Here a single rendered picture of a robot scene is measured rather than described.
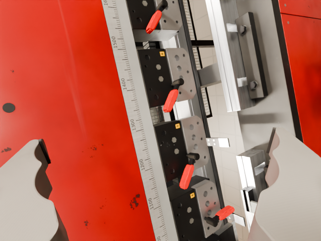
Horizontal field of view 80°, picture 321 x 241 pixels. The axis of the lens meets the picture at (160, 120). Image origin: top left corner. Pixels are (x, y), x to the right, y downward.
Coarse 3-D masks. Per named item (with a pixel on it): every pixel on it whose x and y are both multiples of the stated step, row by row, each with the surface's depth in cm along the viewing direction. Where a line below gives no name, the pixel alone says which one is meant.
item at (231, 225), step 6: (228, 222) 68; (234, 222) 68; (222, 228) 66; (228, 228) 65; (234, 228) 68; (216, 234) 64; (222, 234) 64; (228, 234) 65; (234, 234) 67; (222, 240) 64; (228, 240) 65; (234, 240) 66
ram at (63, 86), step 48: (0, 0) 35; (48, 0) 39; (96, 0) 44; (0, 48) 34; (48, 48) 38; (96, 48) 43; (0, 96) 34; (48, 96) 38; (96, 96) 43; (144, 96) 49; (0, 144) 34; (48, 144) 37; (96, 144) 42; (96, 192) 41; (144, 192) 47; (96, 240) 41; (144, 240) 46
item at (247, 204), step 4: (244, 188) 74; (248, 188) 73; (244, 192) 73; (248, 192) 71; (252, 192) 72; (244, 196) 73; (248, 196) 71; (252, 196) 72; (244, 200) 73; (248, 200) 71; (252, 200) 72; (244, 204) 74; (248, 204) 72; (248, 208) 73; (248, 224) 74; (248, 228) 74
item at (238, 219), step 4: (228, 216) 81; (232, 216) 79; (236, 216) 77; (240, 216) 76; (232, 220) 80; (236, 220) 78; (240, 220) 76; (244, 220) 75; (240, 224) 77; (244, 224) 75
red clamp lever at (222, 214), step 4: (224, 208) 57; (228, 208) 57; (232, 208) 57; (220, 212) 56; (224, 212) 55; (228, 212) 56; (232, 212) 57; (216, 216) 55; (220, 216) 54; (224, 216) 55; (208, 220) 54; (212, 220) 53; (216, 220) 53; (212, 224) 52; (216, 224) 53
